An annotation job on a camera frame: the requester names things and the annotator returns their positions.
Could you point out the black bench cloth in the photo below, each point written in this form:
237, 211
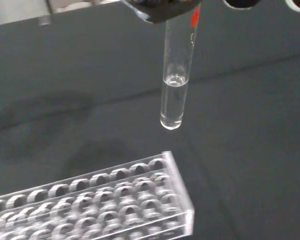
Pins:
240, 125

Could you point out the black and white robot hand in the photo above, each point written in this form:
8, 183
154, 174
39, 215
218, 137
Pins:
162, 11

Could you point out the clear acrylic test tube rack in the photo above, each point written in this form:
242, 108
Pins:
102, 205

